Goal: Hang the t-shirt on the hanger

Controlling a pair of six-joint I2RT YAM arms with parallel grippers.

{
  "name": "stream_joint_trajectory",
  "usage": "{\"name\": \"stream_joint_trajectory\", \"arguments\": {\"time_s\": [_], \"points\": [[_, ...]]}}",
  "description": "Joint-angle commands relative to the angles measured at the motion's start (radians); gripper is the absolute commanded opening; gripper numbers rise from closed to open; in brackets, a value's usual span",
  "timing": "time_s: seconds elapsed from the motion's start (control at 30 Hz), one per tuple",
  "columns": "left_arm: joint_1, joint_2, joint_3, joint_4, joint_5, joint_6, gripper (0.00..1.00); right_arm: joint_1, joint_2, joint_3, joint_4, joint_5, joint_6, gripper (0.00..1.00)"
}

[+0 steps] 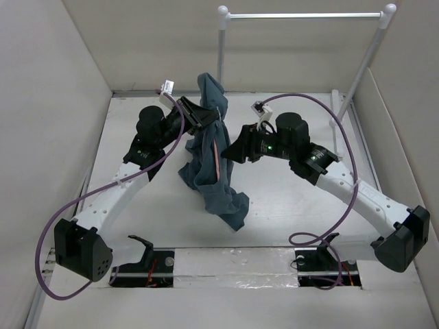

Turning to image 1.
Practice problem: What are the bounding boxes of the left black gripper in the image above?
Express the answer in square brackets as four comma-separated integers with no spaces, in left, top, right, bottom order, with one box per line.
[156,97,222,150]

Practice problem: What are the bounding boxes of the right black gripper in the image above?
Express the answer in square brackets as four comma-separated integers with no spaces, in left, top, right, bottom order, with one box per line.
[220,123,294,164]

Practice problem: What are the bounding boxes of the pink clothes hanger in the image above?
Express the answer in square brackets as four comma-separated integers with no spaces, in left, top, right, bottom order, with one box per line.
[212,106,223,181]

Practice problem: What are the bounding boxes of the blue t shirt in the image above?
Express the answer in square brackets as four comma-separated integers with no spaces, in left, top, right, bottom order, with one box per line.
[178,73,250,231]

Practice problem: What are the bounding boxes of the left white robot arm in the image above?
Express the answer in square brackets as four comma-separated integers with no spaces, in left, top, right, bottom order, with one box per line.
[54,97,220,282]

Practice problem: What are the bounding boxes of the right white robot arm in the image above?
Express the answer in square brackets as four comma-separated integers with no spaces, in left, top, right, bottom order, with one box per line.
[222,112,430,273]

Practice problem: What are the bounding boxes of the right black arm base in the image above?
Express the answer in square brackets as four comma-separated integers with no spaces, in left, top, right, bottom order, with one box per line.
[290,233,361,290]

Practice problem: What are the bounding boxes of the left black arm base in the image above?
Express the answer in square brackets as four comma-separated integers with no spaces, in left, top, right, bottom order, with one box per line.
[109,235,175,289]

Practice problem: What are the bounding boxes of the white clothes rack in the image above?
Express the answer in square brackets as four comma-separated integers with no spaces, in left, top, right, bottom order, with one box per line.
[217,3,398,155]

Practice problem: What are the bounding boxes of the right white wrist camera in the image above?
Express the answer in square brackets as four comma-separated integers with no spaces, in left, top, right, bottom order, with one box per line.
[251,101,273,130]

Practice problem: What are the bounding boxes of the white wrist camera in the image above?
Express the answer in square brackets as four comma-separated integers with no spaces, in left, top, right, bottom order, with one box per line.
[158,80,174,110]
[251,101,273,130]

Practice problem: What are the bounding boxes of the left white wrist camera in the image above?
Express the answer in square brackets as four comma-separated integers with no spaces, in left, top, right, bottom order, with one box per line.
[158,80,174,110]

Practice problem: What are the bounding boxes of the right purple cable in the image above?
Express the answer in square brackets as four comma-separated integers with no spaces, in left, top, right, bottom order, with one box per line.
[257,93,359,291]

